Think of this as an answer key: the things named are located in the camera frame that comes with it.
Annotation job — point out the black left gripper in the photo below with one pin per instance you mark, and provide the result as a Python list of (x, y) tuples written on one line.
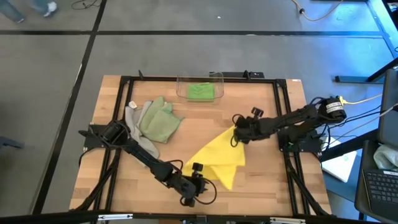
[(188, 186)]

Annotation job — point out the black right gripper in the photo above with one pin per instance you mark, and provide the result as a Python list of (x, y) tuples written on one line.
[(252, 129)]

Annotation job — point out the yellow microfiber towel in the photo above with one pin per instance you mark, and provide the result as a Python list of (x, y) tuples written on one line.
[(217, 152)]

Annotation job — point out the bright green microfiber towel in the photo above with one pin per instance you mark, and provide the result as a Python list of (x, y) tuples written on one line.
[(201, 91)]

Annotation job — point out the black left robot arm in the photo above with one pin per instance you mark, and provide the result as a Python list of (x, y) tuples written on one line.
[(149, 160)]

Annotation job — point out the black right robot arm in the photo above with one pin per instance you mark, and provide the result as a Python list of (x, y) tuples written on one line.
[(295, 118)]

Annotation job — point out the pale green microfiber towel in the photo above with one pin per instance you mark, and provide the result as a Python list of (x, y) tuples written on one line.
[(161, 124)]

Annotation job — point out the grey microfiber towel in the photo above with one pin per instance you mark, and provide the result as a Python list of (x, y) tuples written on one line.
[(136, 133)]

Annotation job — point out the clear plastic bin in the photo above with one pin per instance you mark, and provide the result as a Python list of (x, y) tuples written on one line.
[(219, 93)]

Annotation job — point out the black diagonal stand beam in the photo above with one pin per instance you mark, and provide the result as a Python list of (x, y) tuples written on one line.
[(348, 146)]

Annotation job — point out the white box with green logo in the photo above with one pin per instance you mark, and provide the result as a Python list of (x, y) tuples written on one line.
[(340, 166)]

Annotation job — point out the black desk foot bar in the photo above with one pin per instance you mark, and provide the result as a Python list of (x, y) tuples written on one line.
[(351, 79)]

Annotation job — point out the black overhead crossbeam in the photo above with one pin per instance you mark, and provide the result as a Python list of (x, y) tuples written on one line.
[(62, 217)]

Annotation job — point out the pale crumpled cloth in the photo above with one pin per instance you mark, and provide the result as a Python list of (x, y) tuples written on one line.
[(387, 157)]

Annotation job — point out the grey open laptop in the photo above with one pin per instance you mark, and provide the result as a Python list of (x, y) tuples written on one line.
[(381, 189)]

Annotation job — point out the dark grey chair foot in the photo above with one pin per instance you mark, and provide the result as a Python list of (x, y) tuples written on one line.
[(9, 143)]

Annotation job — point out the person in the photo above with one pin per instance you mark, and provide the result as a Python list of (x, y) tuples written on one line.
[(9, 9)]

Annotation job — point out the silver metal bracket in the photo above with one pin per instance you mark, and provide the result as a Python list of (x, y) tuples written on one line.
[(287, 220), (115, 216)]

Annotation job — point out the black aluminium table frame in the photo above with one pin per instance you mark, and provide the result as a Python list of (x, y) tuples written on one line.
[(155, 79)]

